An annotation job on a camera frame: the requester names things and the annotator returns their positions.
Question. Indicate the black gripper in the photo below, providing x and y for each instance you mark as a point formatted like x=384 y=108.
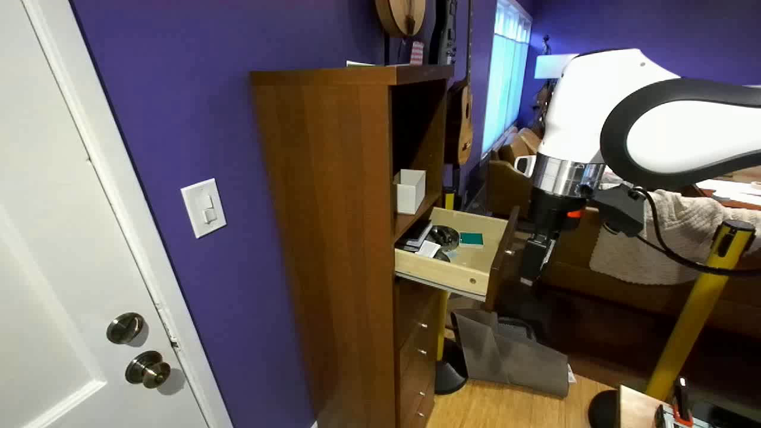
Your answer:
x=548 y=229

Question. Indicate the small white drawer box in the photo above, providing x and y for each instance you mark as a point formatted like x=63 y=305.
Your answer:
x=409 y=191

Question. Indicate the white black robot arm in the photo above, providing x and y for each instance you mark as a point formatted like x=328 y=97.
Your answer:
x=586 y=104

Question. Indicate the light wood cabinet drawer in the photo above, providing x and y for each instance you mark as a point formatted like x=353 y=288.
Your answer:
x=442 y=275

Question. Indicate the teal square box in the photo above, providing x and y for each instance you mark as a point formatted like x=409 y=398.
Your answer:
x=472 y=240

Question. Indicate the beige blanket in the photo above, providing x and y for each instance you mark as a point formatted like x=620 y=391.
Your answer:
x=632 y=253

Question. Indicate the silver round bowl with keys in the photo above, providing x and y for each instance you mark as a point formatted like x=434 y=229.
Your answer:
x=442 y=237

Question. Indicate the white printed paper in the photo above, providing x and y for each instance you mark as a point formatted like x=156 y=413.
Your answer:
x=426 y=248

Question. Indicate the grey bag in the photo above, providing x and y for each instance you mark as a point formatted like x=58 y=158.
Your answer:
x=506 y=358

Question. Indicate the wooden ukulele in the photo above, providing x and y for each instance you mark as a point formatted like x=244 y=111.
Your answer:
x=463 y=120

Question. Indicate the yellow stand pole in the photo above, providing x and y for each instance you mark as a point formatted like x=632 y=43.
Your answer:
x=441 y=325
x=698 y=311

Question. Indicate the bright window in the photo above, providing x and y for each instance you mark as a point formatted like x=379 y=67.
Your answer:
x=501 y=80

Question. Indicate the white rectangular lamp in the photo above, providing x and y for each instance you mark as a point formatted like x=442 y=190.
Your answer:
x=548 y=67

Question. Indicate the small wooden box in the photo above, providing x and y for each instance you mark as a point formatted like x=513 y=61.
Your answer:
x=638 y=407

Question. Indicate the brown wooden cabinet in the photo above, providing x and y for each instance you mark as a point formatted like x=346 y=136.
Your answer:
x=334 y=240

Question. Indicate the round wooden instrument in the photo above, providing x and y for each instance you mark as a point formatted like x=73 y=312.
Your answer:
x=400 y=16

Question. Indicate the round metal door knob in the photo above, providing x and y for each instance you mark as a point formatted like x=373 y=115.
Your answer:
x=123 y=329

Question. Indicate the white door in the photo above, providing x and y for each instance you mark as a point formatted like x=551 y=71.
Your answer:
x=48 y=198

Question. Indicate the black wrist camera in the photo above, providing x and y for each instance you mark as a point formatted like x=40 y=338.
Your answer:
x=619 y=211

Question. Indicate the brown wooden bed frame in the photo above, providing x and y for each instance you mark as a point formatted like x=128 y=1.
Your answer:
x=632 y=298

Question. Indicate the white light switch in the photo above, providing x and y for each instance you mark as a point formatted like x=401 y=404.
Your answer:
x=203 y=208

